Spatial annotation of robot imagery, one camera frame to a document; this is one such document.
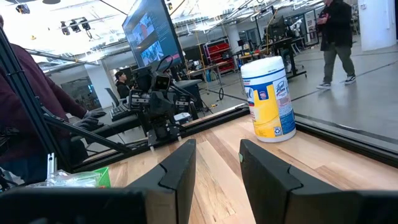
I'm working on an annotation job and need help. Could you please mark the green plastic basket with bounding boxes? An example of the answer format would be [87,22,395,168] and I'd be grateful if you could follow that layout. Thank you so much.
[92,167,112,189]

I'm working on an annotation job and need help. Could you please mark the blue toothbrush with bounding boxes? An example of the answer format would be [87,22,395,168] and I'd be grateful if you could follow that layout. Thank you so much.
[26,169,102,189]

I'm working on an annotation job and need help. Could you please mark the grey office chair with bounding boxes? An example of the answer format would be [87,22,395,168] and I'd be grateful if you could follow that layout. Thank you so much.
[104,86,121,108]

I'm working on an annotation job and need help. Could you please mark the black standing desk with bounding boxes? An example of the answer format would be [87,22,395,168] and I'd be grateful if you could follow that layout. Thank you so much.
[266,15,308,80]

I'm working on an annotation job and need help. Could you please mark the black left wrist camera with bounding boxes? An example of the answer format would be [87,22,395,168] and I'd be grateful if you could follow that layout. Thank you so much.
[150,73,172,93]

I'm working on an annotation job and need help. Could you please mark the black beam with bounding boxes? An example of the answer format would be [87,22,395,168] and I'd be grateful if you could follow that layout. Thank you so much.
[70,113,147,140]

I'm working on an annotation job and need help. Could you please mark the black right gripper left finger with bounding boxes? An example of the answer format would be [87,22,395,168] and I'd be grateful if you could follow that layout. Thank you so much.
[0,139,197,224]

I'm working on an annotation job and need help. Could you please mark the black overhead rig frame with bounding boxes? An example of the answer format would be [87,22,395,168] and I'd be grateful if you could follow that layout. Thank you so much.
[0,27,133,174]

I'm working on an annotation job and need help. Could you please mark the black left camera cable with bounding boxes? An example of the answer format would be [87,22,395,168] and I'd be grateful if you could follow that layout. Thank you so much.
[155,55,174,74]

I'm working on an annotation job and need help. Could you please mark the silver aluminium bracket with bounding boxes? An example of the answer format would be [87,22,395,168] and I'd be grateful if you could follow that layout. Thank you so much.
[46,152,58,181]

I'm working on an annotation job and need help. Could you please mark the blue-screen monitor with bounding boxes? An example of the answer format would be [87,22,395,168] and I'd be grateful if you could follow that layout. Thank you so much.
[121,0,185,71]

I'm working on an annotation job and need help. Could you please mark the white-lidded yellow wipes canister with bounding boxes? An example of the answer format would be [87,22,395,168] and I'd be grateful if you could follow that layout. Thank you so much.
[240,55,297,144]

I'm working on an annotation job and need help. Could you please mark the person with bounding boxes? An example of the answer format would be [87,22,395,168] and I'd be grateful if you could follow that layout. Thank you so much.
[0,15,108,187]
[316,0,358,90]
[114,70,132,101]

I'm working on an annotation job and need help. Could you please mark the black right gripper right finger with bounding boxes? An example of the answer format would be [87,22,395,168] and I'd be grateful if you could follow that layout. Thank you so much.
[239,139,398,224]

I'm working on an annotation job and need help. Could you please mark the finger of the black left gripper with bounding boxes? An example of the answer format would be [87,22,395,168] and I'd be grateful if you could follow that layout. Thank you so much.
[151,95,163,124]
[162,95,174,124]

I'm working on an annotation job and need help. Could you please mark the black keyboard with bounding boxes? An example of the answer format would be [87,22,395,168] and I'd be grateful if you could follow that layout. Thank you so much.
[109,104,133,122]

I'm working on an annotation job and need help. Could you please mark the person's hand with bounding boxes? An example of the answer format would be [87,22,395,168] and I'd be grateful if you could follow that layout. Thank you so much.
[73,110,107,131]

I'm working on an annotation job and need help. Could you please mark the red storage bins shelf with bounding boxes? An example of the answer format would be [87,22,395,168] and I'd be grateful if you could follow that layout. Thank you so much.
[203,39,236,74]

